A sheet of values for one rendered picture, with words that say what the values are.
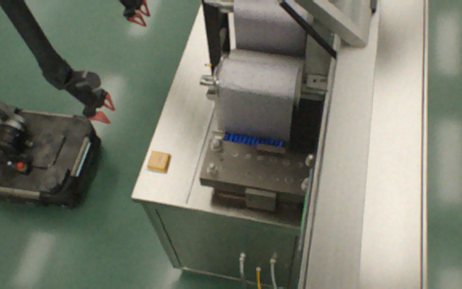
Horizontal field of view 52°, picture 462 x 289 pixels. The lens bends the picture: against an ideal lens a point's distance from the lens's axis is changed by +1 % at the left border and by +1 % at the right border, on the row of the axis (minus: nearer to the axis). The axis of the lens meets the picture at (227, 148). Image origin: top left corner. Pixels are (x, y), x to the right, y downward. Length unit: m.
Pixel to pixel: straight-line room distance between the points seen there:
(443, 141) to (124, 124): 1.95
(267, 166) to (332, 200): 0.76
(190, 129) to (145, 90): 1.39
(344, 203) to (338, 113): 0.19
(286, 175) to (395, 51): 0.52
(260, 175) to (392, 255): 0.65
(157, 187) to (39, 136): 1.26
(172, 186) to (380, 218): 0.87
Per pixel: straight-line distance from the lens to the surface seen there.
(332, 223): 0.82
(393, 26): 1.44
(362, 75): 1.01
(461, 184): 2.94
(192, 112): 1.89
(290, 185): 1.55
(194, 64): 2.05
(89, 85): 1.60
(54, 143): 2.79
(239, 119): 1.58
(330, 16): 1.01
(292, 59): 1.59
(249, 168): 1.58
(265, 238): 1.78
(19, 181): 2.76
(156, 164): 1.75
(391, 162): 1.16
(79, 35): 3.69
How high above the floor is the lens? 2.40
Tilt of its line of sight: 58 degrees down
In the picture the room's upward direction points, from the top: 6 degrees counter-clockwise
